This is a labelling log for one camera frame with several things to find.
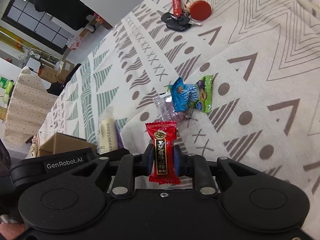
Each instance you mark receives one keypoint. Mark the purple clear candy packet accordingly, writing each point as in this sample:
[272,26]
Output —
[166,110]

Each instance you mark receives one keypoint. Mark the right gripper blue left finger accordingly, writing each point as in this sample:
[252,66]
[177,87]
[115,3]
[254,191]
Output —
[147,160]

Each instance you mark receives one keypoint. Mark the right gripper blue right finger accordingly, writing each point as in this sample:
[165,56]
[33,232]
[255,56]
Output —
[179,161]

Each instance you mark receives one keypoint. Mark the water bottle pack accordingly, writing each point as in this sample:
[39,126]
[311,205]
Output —
[74,42]

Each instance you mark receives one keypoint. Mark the round table with dotted cloth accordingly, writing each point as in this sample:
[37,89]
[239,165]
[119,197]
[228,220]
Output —
[28,107]

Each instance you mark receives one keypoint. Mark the black car key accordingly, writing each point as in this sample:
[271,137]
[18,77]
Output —
[178,23]

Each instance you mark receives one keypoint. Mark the red round keychain charm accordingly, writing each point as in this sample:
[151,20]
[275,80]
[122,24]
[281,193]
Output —
[200,10]

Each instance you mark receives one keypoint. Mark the green soda bottle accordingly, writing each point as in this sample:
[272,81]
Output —
[8,86]

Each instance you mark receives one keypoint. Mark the person in black coat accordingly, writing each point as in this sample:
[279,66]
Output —
[73,13]

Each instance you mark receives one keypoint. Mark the black framed glass door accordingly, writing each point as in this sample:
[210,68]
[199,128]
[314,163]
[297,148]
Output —
[22,15]

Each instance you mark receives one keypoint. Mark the small cardboard box on floor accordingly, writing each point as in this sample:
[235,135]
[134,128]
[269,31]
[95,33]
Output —
[57,73]

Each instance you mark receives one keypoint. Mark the brown cardboard box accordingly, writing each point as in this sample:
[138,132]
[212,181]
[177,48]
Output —
[61,143]

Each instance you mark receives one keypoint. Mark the patterned bed cover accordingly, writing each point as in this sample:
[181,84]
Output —
[264,56]

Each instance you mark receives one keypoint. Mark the red candy packet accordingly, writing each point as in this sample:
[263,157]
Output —
[163,135]

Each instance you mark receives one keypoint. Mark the person's left hand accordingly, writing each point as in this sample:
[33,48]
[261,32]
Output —
[11,231]

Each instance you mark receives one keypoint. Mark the green plum candy packet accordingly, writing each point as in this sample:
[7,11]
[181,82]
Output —
[204,88]

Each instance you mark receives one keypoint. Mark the blue candy packet upper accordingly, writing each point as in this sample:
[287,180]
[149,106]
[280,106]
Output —
[184,96]

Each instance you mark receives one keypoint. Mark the white blue cake pack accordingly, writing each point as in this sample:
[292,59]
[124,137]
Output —
[109,136]

